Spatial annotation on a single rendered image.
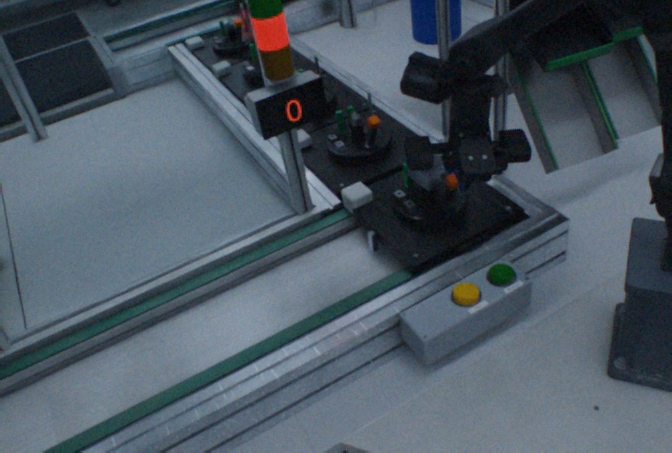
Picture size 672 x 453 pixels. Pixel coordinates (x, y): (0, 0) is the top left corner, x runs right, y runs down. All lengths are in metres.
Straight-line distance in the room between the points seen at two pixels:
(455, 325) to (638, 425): 0.29
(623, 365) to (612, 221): 0.36
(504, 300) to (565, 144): 0.36
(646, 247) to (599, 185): 0.46
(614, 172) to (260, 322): 0.81
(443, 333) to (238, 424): 0.33
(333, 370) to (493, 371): 0.25
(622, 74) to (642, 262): 0.52
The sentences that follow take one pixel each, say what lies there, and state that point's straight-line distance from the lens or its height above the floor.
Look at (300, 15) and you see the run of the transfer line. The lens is 2.23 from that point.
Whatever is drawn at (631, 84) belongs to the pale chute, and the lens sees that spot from 1.37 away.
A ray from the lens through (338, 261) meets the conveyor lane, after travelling 1.15.
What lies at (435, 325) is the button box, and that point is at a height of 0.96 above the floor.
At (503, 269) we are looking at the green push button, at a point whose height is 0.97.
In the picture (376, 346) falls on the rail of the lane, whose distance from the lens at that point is 1.01.
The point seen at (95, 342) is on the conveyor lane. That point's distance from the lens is 1.15.
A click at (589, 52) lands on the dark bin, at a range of 1.14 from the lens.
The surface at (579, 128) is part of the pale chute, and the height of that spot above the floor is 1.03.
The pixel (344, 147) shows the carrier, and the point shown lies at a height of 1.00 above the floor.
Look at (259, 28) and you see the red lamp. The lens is 0.98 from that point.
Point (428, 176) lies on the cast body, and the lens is 1.09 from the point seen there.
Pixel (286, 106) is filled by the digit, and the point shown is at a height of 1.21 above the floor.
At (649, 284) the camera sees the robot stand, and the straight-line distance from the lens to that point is 0.92.
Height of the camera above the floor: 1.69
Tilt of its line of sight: 37 degrees down
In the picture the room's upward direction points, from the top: 10 degrees counter-clockwise
